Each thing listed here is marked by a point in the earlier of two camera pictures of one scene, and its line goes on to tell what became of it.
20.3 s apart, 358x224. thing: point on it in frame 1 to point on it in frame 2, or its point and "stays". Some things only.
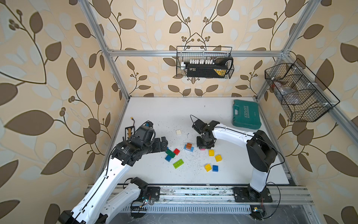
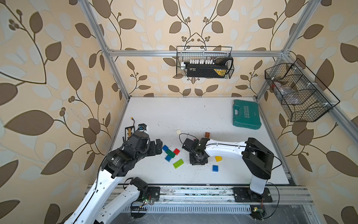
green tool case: x=246 y=114 stays
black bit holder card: x=129 y=131 stays
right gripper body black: x=202 y=143 to x=194 y=160
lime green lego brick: x=178 y=164 stays
